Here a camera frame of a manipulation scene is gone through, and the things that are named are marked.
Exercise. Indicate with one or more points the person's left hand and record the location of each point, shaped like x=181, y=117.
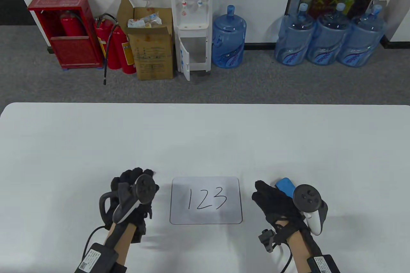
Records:
x=128, y=177

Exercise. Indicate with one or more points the person's right hand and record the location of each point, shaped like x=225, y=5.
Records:
x=272, y=204

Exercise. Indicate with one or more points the blue whiteboard eraser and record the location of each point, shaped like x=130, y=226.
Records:
x=285, y=186

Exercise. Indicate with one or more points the small white whiteboard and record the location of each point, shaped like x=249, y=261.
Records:
x=205, y=215

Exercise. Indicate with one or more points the person's left forearm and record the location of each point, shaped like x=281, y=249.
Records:
x=123, y=244

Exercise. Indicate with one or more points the person's right forearm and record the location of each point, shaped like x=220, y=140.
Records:
x=298, y=250

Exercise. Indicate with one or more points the black white right hand controller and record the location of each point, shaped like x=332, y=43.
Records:
x=307, y=196

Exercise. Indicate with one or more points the black right wrist sensor box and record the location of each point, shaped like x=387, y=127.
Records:
x=323, y=265

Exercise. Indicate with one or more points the black wrist sensor box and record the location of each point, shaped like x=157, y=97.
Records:
x=96, y=257
x=323, y=265

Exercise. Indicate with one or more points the black left wrist sensor box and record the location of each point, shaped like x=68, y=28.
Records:
x=96, y=257

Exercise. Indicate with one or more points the red fire extinguisher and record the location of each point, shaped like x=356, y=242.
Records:
x=126, y=58
x=72, y=26
x=107, y=39

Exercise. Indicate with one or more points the open cardboard box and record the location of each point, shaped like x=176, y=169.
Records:
x=153, y=58

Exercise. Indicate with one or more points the red fire extinguisher cabinet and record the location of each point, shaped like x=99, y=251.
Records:
x=73, y=52

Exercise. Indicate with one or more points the crumpled plastic rubbish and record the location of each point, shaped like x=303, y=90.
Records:
x=144, y=21

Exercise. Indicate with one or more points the blue water jug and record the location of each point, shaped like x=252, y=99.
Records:
x=293, y=42
x=328, y=39
x=362, y=42
x=229, y=39

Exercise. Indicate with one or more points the white water dispenser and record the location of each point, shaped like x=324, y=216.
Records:
x=192, y=13

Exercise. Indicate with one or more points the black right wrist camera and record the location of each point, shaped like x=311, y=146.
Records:
x=266, y=240

